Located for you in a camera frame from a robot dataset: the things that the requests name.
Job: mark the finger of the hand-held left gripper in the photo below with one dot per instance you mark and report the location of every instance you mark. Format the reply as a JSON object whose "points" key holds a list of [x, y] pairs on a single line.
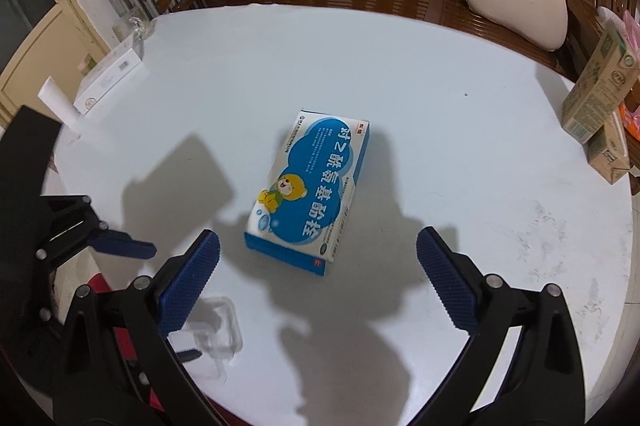
{"points": [[190, 354], [125, 248]]}

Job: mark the glass ashtray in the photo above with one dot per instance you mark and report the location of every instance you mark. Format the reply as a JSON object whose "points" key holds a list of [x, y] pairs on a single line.
{"points": [[135, 29]]}

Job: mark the tall green carton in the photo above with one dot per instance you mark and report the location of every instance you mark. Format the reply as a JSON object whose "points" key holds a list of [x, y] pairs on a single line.
{"points": [[595, 91]]}

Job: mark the flat white box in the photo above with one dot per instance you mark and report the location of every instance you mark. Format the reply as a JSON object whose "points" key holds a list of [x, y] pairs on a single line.
{"points": [[107, 79]]}

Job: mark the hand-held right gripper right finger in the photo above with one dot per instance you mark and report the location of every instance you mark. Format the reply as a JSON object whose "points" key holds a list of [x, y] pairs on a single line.
{"points": [[450, 281]]}

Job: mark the pink plastic bag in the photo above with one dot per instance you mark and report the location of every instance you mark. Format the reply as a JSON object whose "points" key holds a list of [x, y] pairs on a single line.
{"points": [[631, 31]]}

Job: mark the white tube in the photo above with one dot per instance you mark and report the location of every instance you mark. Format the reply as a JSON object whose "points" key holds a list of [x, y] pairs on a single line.
{"points": [[57, 101]]}

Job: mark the orange packet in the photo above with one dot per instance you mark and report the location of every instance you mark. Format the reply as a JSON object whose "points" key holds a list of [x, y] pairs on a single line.
{"points": [[631, 119]]}

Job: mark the cream glass-door cabinet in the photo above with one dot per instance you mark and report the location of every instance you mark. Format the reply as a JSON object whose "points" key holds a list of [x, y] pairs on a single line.
{"points": [[50, 36]]}

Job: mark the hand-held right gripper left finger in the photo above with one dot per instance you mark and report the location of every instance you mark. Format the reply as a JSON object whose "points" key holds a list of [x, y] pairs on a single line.
{"points": [[192, 281]]}

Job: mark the small tan carton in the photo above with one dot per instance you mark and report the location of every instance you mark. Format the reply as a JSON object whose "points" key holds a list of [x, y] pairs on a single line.
{"points": [[607, 151]]}

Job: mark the blue white medicine box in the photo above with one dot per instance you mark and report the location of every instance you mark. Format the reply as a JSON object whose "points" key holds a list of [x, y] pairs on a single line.
{"points": [[305, 186]]}

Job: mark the clear plastic tray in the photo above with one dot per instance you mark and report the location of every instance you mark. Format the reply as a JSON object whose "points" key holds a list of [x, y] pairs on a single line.
{"points": [[220, 326]]}

